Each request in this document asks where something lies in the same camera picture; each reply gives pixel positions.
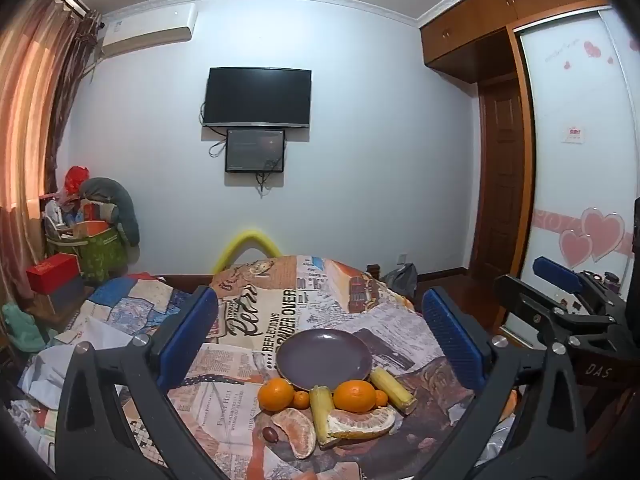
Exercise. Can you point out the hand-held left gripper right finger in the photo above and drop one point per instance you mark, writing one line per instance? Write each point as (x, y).
(452, 340)

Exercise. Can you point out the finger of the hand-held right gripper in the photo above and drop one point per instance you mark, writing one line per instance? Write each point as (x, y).
(555, 270)
(520, 292)

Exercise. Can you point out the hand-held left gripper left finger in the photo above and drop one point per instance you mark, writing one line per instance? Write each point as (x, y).
(187, 340)

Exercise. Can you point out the yellow corn cob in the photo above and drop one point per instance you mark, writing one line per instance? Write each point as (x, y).
(320, 412)
(395, 392)

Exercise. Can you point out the small orange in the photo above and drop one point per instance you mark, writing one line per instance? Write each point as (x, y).
(276, 395)

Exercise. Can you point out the large orange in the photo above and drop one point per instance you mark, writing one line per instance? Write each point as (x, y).
(354, 396)

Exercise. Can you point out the peeled pomelo segment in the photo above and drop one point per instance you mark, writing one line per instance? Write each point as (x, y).
(295, 432)
(360, 422)

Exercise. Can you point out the purple plate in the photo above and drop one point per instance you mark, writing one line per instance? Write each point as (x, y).
(325, 360)

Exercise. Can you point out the blue patchwork quilt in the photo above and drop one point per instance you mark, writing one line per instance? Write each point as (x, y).
(130, 305)

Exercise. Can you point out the black bag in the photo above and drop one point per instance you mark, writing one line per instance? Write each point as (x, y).
(402, 280)

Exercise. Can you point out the white wardrobe with heart stickers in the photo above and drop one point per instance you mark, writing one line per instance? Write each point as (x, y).
(575, 185)

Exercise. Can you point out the small tangerine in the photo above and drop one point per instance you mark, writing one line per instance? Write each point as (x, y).
(301, 399)
(381, 398)

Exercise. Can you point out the brown wooden door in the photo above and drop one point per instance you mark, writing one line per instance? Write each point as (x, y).
(500, 175)

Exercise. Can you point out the newspaper print blanket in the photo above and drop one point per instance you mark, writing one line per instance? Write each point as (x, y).
(300, 305)

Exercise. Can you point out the yellow foam tube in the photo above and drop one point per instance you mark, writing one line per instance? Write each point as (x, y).
(247, 237)

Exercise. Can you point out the green fabric basket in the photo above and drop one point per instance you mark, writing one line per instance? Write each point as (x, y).
(97, 255)

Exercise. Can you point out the grey box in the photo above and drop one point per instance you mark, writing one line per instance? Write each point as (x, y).
(67, 297)

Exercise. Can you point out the white cloth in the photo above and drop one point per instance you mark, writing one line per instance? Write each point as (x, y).
(55, 365)

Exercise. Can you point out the red and white sticker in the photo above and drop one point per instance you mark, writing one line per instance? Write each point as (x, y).
(574, 133)

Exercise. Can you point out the orange cardboard box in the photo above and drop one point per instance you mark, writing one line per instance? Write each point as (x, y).
(92, 228)

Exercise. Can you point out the red box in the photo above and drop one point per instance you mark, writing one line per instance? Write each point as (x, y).
(52, 272)

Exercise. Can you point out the teal cloth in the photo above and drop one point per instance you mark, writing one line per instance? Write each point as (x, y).
(20, 330)

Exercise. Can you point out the red plastic bag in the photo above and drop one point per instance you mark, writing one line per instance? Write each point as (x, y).
(75, 178)

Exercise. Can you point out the wooden overhead cabinet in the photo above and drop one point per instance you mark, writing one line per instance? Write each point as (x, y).
(475, 15)

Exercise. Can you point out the orange striped curtain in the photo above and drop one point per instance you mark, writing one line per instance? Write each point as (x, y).
(25, 125)

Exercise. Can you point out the brown sheer curtain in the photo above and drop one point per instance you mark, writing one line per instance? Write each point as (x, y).
(75, 85)

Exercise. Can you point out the white air conditioner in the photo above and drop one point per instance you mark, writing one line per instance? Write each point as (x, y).
(147, 27)

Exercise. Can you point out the dark wooden bed frame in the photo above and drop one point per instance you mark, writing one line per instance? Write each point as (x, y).
(180, 278)

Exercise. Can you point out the white wall socket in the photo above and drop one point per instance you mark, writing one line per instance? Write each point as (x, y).
(402, 258)

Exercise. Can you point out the small black wall monitor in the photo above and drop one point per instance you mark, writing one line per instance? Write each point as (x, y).
(255, 150)

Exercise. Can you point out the black wall television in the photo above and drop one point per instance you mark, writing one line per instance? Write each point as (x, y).
(257, 95)

